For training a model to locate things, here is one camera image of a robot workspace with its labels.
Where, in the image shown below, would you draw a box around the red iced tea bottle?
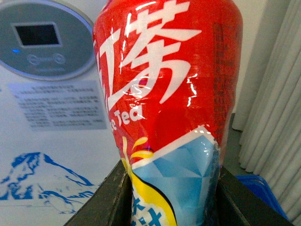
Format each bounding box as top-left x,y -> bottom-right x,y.
93,0 -> 243,226

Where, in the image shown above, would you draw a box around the white pleated curtain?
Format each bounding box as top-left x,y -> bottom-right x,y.
232,0 -> 301,226

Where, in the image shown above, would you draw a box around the blue plastic crate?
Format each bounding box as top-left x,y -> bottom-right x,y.
236,175 -> 288,220

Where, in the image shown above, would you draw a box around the white blue chest freezer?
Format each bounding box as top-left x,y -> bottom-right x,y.
0,0 -> 119,226

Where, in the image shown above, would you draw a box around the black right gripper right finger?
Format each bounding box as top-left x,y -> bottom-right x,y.
217,167 -> 292,226

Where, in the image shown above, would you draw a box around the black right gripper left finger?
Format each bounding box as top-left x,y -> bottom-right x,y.
65,161 -> 132,226

